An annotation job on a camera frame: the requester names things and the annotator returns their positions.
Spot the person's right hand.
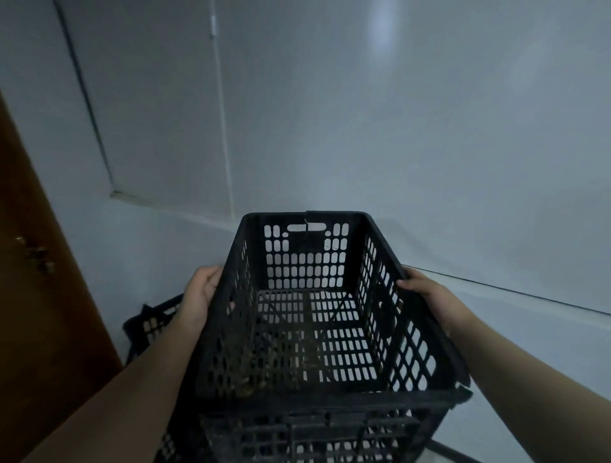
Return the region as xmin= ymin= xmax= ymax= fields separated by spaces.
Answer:
xmin=396 ymin=268 xmax=474 ymax=338

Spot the person's left hand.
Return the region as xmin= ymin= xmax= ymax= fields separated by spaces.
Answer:
xmin=174 ymin=265 xmax=225 ymax=331

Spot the black plastic crate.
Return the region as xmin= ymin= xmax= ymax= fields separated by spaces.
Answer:
xmin=123 ymin=293 xmax=206 ymax=463
xmin=190 ymin=211 xmax=474 ymax=463

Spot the person's right forearm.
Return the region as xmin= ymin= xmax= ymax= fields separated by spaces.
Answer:
xmin=448 ymin=312 xmax=611 ymax=463

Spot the person's left forearm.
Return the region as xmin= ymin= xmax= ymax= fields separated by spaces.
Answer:
xmin=21 ymin=314 xmax=206 ymax=463

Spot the brown wooden door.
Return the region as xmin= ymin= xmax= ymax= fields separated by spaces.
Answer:
xmin=0 ymin=90 xmax=124 ymax=463

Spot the large white wall panel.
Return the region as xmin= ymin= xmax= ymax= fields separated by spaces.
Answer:
xmin=209 ymin=0 xmax=611 ymax=317

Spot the small white wall panel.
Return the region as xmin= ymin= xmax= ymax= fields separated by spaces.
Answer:
xmin=53 ymin=0 xmax=235 ymax=221

